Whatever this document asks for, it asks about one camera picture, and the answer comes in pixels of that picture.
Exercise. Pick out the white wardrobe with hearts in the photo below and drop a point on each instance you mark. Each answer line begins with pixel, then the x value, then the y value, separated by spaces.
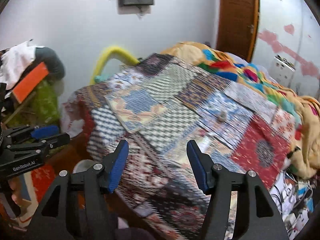
pixel 289 29

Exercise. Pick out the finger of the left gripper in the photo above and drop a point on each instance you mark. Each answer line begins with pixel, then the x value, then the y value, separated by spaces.
pixel 56 141
pixel 26 132

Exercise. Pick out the patchwork patterned bedspread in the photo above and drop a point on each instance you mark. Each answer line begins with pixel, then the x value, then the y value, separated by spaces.
pixel 158 106

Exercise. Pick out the grey tape roll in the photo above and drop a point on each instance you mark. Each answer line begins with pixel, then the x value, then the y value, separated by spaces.
pixel 222 116

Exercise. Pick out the orange colourful blanket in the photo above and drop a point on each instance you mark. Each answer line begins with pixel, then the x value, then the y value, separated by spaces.
pixel 305 109

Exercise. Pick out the brown wooden door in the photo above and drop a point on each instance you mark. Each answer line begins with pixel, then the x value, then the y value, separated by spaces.
pixel 238 26

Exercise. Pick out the white box on bed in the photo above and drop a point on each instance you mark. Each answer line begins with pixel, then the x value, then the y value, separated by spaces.
pixel 282 71

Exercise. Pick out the clutter pile with cables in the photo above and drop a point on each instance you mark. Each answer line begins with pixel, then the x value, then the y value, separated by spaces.
pixel 294 200

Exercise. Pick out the yellow curved bed rail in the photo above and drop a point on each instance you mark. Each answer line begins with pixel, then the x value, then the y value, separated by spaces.
pixel 109 53

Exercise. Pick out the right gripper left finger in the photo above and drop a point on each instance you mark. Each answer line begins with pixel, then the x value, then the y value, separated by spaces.
pixel 74 206

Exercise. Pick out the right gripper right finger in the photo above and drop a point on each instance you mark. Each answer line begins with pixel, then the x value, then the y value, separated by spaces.
pixel 257 216

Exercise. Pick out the green bag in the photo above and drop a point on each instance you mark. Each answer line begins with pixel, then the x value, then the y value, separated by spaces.
pixel 39 108

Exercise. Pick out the orange box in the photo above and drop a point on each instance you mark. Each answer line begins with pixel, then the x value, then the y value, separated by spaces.
pixel 31 80

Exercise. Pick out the white cloth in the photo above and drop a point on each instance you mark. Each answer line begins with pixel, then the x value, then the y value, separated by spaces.
pixel 18 61

